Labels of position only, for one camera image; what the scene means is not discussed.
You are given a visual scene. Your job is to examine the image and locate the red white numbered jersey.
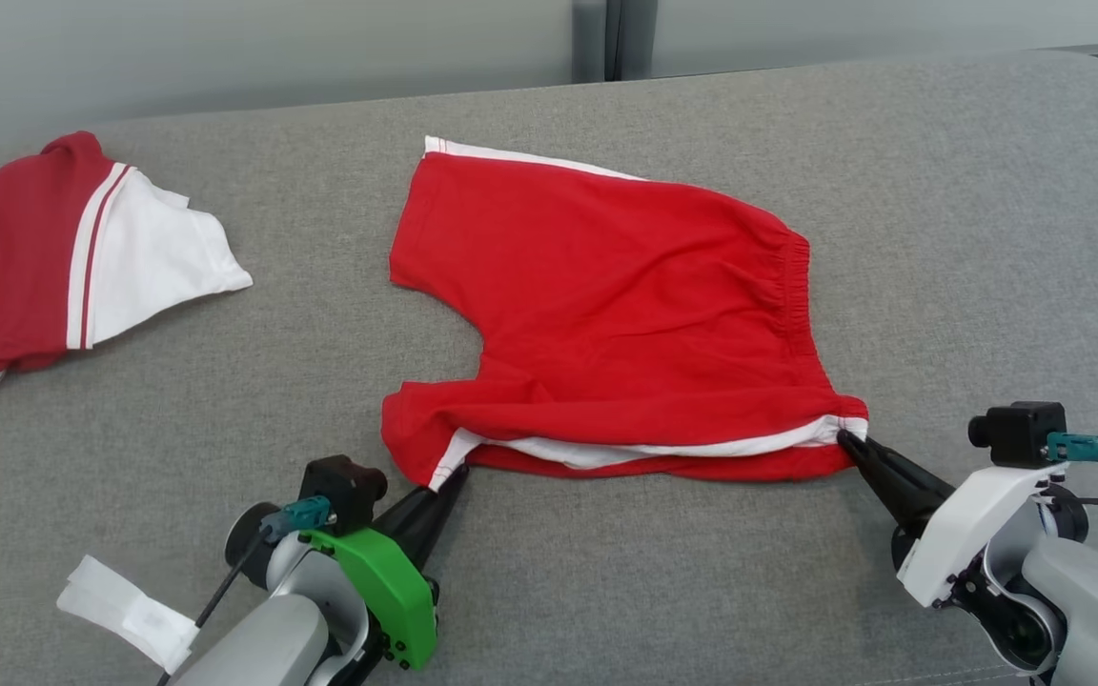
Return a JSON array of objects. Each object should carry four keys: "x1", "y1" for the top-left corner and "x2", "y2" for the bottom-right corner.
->
[{"x1": 0, "y1": 131, "x2": 254, "y2": 391}]

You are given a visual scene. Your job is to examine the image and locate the red shorts white side stripe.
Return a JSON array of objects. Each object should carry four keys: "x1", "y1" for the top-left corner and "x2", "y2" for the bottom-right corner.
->
[{"x1": 380, "y1": 135, "x2": 870, "y2": 493}]

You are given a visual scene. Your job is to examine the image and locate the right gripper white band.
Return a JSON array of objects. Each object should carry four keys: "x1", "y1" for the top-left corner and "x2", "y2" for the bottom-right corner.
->
[{"x1": 838, "y1": 432, "x2": 1067, "y2": 611}]

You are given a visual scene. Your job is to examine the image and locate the grey partition post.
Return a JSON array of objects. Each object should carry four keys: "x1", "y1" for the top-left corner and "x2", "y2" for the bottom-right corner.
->
[{"x1": 572, "y1": 0, "x2": 661, "y2": 83}]

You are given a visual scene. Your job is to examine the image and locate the white label strip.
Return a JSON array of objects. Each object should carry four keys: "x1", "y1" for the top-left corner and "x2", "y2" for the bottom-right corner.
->
[{"x1": 56, "y1": 555, "x2": 199, "y2": 675}]

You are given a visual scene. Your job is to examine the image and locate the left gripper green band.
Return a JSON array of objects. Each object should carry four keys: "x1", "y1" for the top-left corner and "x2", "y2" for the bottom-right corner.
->
[{"x1": 306, "y1": 465, "x2": 470, "y2": 672}]

